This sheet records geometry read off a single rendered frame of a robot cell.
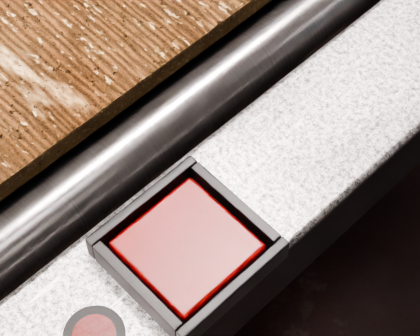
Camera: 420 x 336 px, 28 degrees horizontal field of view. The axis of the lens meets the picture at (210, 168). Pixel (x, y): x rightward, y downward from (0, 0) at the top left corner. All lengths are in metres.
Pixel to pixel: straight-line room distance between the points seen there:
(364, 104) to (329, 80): 0.03
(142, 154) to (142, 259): 0.08
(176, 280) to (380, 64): 0.20
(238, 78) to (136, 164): 0.09
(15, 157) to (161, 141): 0.09
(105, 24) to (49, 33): 0.03
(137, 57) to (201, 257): 0.13
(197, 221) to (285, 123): 0.09
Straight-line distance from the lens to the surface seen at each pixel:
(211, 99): 0.51
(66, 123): 0.48
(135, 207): 0.45
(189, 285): 0.43
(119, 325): 0.44
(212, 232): 0.44
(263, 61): 0.53
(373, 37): 0.55
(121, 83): 0.49
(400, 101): 0.52
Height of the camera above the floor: 1.32
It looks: 58 degrees down
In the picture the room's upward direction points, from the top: straight up
